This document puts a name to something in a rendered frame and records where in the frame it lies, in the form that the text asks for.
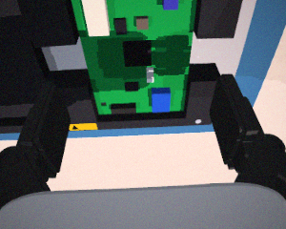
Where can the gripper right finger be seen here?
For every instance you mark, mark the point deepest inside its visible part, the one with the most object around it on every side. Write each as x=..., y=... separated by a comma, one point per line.
x=242, y=143

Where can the green circuit board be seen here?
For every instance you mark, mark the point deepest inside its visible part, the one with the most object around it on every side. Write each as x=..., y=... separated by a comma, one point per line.
x=137, y=52

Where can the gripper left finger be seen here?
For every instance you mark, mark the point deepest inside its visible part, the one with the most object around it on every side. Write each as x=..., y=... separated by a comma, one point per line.
x=38, y=153

